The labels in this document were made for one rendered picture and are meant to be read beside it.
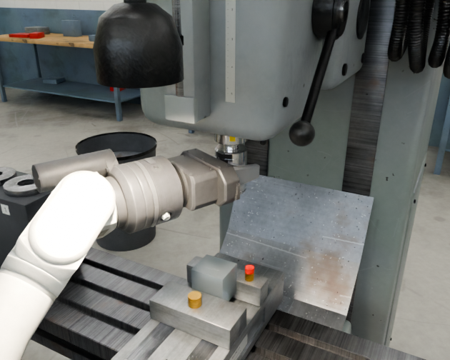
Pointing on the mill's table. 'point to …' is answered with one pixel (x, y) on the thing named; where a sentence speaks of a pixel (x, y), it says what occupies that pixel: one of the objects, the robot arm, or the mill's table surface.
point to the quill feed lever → (303, 136)
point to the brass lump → (194, 299)
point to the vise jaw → (236, 316)
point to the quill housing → (252, 68)
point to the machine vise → (268, 300)
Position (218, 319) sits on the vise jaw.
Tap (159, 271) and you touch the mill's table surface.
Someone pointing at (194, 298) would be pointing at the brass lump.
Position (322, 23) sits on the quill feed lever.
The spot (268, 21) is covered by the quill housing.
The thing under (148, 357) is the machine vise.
